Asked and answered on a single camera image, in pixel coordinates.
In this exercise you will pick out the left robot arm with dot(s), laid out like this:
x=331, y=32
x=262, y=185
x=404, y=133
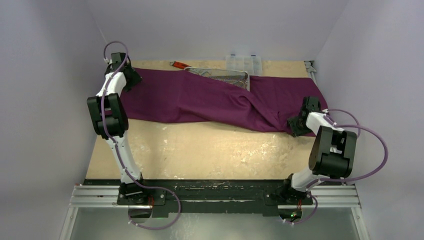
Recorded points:
x=110, y=121

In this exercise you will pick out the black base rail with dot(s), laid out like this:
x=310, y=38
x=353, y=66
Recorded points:
x=237, y=196

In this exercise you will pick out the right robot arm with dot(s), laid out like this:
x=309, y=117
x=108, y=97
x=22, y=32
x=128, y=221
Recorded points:
x=332, y=154

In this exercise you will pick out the clear plastic compartment box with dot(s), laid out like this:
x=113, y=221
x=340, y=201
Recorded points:
x=251, y=64

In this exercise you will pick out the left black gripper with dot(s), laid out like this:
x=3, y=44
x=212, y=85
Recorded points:
x=135, y=79

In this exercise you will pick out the metal wire mesh tray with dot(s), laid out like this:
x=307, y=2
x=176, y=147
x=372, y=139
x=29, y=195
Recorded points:
x=234, y=77

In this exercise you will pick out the orange handled adjustable wrench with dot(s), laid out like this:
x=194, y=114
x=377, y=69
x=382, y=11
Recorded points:
x=179, y=65

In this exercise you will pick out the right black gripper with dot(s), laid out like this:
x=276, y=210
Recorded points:
x=296, y=123

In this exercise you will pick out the purple cloth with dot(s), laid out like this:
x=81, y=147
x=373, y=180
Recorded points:
x=167, y=96

